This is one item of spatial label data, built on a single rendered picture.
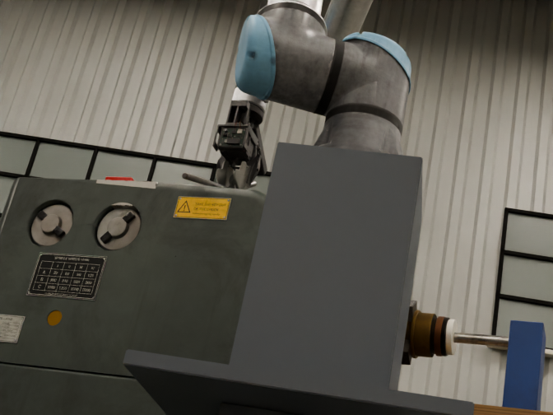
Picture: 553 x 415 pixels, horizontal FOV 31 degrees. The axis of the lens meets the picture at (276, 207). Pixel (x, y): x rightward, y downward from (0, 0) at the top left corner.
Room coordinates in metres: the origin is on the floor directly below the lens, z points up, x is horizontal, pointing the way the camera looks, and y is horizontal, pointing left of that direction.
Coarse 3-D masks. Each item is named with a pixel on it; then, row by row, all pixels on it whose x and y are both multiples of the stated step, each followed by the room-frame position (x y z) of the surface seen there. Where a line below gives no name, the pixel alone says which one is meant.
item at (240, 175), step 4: (244, 164) 1.81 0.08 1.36; (240, 168) 1.80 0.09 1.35; (244, 168) 1.81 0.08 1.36; (248, 168) 1.82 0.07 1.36; (236, 172) 1.78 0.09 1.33; (240, 172) 1.80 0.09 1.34; (244, 172) 1.81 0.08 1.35; (248, 172) 1.82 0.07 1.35; (236, 176) 1.79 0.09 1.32; (240, 176) 1.80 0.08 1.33; (244, 176) 1.82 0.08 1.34; (236, 180) 1.79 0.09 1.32; (240, 180) 1.81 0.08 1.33; (244, 180) 1.82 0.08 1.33; (236, 184) 1.80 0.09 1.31; (240, 184) 1.81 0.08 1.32; (244, 184) 1.82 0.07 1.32; (248, 184) 1.82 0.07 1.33; (236, 188) 1.81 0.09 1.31; (240, 188) 1.81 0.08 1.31; (244, 188) 1.82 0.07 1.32
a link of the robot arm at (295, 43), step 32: (288, 0) 1.23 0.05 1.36; (320, 0) 1.26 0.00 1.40; (256, 32) 1.19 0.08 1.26; (288, 32) 1.20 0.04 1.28; (320, 32) 1.23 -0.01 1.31; (256, 64) 1.21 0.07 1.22; (288, 64) 1.20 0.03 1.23; (320, 64) 1.20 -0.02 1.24; (256, 96) 1.28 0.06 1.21; (288, 96) 1.25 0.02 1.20; (320, 96) 1.23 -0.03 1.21
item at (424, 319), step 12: (420, 312) 1.79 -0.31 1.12; (408, 324) 1.77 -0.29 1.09; (420, 324) 1.75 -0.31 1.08; (432, 324) 1.75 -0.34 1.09; (444, 324) 1.74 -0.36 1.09; (408, 336) 1.78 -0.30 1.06; (420, 336) 1.76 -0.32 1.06; (432, 336) 1.75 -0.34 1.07; (444, 336) 1.74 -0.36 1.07; (420, 348) 1.77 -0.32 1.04; (432, 348) 1.77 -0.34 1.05; (444, 348) 1.76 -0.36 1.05
